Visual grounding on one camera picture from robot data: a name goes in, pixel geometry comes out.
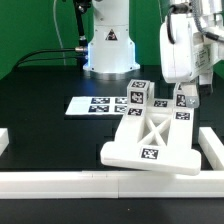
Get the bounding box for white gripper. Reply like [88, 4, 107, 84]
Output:
[160, 14, 212, 108]

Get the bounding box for white tagged cube front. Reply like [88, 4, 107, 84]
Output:
[127, 79, 150, 108]

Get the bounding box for white tagged cube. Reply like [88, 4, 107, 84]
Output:
[127, 79, 150, 108]
[173, 83, 186, 107]

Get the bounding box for white chair part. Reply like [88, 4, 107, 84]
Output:
[99, 81, 203, 177]

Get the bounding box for white flat plate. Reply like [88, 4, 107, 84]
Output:
[65, 96, 127, 116]

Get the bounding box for white left fence piece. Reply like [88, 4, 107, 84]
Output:
[0, 128, 9, 155]

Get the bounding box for white right fence rail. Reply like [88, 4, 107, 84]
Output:
[198, 127, 224, 171]

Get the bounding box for white fence rail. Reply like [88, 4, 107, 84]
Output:
[198, 127, 224, 171]
[0, 171, 224, 199]

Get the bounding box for white front fence rail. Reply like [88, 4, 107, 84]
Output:
[0, 171, 224, 199]

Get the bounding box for black cables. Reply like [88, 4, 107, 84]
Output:
[12, 47, 89, 70]

